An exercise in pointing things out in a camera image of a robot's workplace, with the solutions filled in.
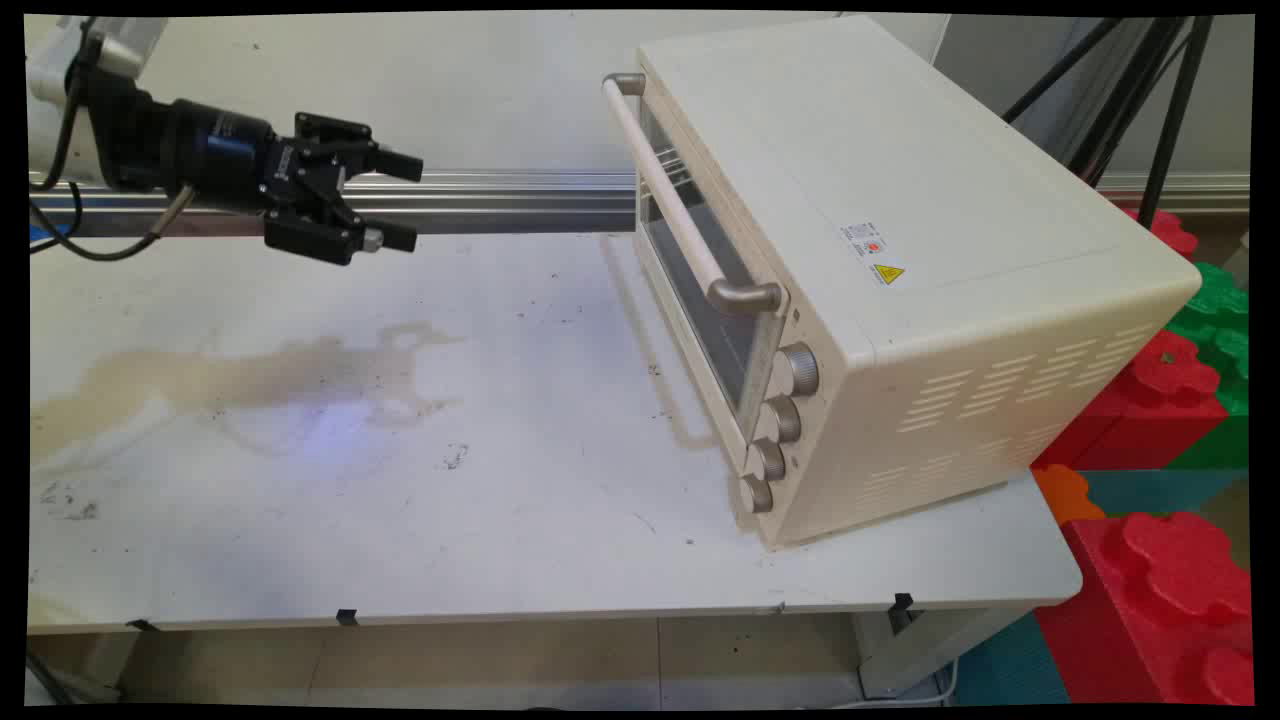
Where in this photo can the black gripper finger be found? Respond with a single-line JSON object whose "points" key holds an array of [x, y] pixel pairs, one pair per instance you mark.
{"points": [[320, 238], [395, 163]]}

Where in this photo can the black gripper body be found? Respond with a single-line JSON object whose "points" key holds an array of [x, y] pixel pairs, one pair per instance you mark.
{"points": [[225, 155]]}

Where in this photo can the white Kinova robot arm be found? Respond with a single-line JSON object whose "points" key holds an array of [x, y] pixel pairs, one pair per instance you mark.
{"points": [[45, 95]]}

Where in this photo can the large silver oven knob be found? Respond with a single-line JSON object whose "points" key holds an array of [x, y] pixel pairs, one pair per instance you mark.
{"points": [[798, 370]]}

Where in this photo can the warning sticker on oven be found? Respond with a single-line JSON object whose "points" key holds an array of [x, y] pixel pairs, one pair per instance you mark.
{"points": [[872, 252]]}

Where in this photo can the cream toaster oven body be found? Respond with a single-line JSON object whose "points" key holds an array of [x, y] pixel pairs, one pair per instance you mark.
{"points": [[950, 200]]}

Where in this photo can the white table leg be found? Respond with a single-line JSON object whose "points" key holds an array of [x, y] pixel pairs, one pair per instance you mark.
{"points": [[920, 645]]}

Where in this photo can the orange foam block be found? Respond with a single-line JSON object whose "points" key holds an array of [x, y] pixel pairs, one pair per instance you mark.
{"points": [[1068, 492]]}

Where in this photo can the black tripod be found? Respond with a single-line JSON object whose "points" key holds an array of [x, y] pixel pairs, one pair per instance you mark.
{"points": [[1165, 120]]}

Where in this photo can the small red foam block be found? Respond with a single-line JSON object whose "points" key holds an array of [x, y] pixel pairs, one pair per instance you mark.
{"points": [[1170, 232]]}

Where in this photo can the teal foam mat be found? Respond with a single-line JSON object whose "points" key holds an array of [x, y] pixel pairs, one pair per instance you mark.
{"points": [[1150, 490]]}

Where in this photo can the green foam block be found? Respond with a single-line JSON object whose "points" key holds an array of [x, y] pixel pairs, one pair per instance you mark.
{"points": [[1220, 310]]}

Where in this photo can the large red foam block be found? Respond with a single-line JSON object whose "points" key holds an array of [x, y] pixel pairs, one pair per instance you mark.
{"points": [[1160, 610]]}

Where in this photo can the aluminium rail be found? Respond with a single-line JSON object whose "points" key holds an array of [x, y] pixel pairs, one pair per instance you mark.
{"points": [[500, 200]]}

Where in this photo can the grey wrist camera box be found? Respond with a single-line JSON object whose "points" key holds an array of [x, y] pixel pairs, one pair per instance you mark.
{"points": [[125, 45]]}

